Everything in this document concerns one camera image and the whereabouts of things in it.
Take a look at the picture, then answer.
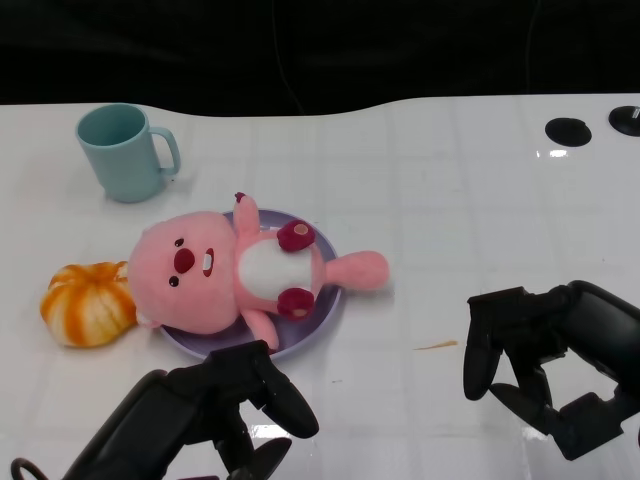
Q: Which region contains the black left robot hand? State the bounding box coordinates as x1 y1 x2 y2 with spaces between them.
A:
64 339 320 480

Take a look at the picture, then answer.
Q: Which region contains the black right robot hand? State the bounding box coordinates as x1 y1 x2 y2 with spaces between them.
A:
462 279 640 462

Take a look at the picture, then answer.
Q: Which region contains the pink plush beaver doll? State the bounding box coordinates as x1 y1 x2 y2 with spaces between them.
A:
128 192 390 354

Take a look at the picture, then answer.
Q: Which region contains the lavender plastic plate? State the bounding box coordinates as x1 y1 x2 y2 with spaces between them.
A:
158 208 344 362

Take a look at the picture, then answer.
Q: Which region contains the orange white pumpkin toy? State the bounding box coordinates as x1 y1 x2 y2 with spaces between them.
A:
39 260 139 349

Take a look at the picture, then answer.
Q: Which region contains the black round disc with stud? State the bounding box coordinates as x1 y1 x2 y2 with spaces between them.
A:
608 105 640 135

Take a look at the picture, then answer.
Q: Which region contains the light blue plastic mug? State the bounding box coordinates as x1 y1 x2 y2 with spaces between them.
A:
75 103 182 204

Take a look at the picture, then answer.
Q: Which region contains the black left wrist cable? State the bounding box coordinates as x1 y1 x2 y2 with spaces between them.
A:
10 456 49 480

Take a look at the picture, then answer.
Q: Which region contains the thin grey hanging cable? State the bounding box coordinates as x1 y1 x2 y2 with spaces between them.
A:
525 0 540 94
272 0 307 114

